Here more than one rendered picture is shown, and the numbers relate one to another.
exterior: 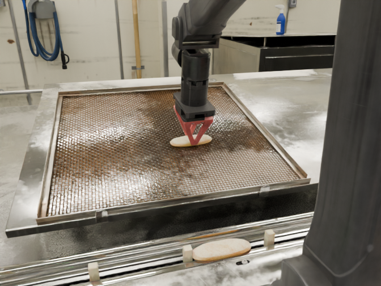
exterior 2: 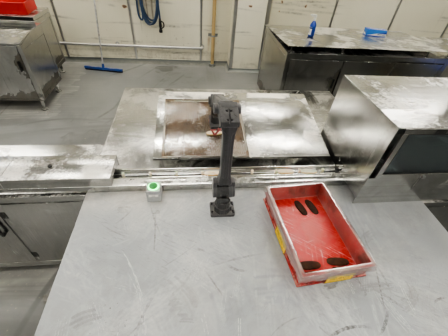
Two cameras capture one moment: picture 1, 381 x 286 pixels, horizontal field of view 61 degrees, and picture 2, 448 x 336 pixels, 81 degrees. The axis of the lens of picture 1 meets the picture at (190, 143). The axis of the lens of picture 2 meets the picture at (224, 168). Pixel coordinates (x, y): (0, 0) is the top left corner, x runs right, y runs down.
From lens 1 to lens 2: 0.94 m
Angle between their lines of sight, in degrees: 20
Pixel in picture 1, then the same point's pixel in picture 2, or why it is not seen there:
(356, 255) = (221, 179)
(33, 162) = (158, 135)
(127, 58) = (206, 26)
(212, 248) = (209, 173)
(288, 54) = (307, 59)
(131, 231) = (188, 163)
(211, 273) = (207, 179)
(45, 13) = not seen: outside the picture
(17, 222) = (155, 156)
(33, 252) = (159, 165)
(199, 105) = (216, 123)
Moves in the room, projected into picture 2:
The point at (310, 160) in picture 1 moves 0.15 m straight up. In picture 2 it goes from (255, 147) to (259, 127)
